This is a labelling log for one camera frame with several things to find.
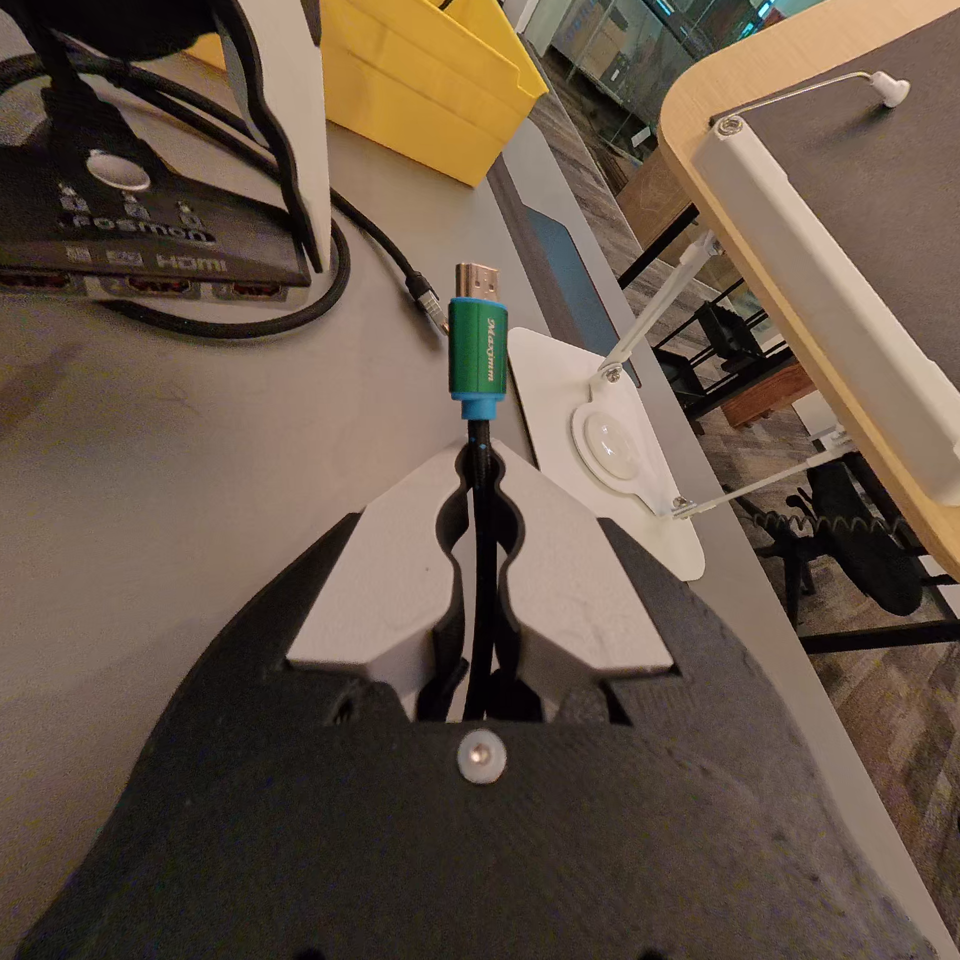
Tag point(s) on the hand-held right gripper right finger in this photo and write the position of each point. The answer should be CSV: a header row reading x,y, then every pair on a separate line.
x,y
592,600

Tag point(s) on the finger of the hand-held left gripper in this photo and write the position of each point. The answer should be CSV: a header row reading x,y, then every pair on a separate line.
x,y
292,112

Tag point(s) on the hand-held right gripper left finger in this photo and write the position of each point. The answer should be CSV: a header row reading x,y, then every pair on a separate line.
x,y
375,592

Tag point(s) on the yellow plastic bin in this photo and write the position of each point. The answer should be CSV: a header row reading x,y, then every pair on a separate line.
x,y
420,112

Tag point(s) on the white metal board stand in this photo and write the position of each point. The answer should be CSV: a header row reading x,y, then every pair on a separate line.
x,y
555,390

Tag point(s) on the brown wooden pillar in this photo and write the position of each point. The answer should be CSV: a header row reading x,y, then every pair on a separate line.
x,y
772,397

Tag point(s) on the black utility cart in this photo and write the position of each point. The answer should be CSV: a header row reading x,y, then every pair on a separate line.
x,y
720,337

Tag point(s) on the brown cardboard box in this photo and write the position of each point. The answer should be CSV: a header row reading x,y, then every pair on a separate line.
x,y
652,202

